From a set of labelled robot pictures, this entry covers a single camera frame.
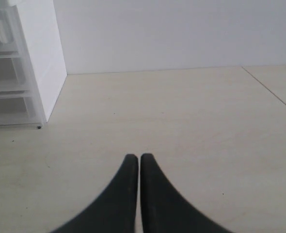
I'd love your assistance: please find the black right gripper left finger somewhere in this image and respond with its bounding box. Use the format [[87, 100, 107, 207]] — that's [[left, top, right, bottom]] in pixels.
[[54, 154, 139, 233]]

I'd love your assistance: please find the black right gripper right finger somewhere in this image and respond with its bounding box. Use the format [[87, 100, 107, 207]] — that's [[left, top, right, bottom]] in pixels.
[[140, 153, 227, 233]]

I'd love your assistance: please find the white bottle teal label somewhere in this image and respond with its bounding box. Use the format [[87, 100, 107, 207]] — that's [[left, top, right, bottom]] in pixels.
[[0, 18, 13, 45]]

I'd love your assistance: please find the clear bottom wide drawer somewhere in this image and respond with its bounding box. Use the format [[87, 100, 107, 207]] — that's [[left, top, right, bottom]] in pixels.
[[0, 97, 41, 125]]

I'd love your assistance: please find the clear wide drawer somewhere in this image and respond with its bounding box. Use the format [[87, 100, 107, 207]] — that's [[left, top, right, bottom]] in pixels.
[[0, 97, 41, 125], [0, 58, 30, 94]]

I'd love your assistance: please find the white plastic drawer cabinet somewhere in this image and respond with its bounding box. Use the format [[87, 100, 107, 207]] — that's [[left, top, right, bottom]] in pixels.
[[0, 0, 67, 127]]

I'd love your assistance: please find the clear middle wide drawer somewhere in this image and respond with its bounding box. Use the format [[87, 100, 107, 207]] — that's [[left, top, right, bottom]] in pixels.
[[0, 58, 30, 94]]

